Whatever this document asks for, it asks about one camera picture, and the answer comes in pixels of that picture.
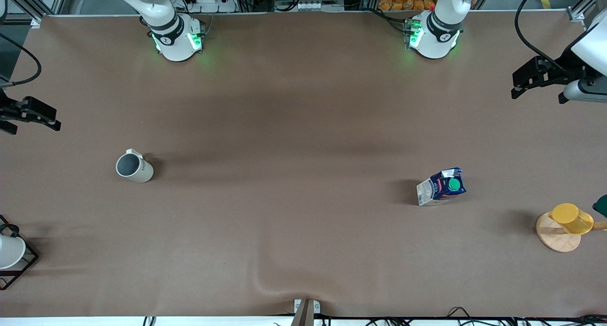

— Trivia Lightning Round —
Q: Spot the yellow plastic cup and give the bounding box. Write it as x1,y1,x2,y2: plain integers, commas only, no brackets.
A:
549,203,595,235

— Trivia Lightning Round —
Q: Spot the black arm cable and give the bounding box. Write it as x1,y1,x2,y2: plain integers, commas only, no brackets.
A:
514,0,572,73
0,33,43,88

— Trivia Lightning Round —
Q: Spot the white mug grey inside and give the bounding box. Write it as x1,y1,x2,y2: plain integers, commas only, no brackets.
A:
116,149,155,184

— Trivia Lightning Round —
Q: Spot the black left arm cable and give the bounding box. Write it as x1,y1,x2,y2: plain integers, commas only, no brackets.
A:
514,0,572,73

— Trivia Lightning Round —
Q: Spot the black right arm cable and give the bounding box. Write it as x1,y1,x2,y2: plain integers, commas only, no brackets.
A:
0,33,43,88

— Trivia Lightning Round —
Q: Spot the wooden cup stand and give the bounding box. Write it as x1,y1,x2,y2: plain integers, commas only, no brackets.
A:
536,212,607,253

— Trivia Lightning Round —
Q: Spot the aluminium frame profile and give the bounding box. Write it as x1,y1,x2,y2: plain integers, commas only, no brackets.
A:
567,0,607,23

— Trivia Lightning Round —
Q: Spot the black wire rack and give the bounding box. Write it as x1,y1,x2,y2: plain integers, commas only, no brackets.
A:
0,215,40,291

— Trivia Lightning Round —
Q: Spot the blue Pascal milk carton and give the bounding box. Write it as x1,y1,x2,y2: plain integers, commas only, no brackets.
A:
416,168,467,207

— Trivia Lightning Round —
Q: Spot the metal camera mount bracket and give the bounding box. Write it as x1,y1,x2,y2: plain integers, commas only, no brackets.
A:
290,298,321,326

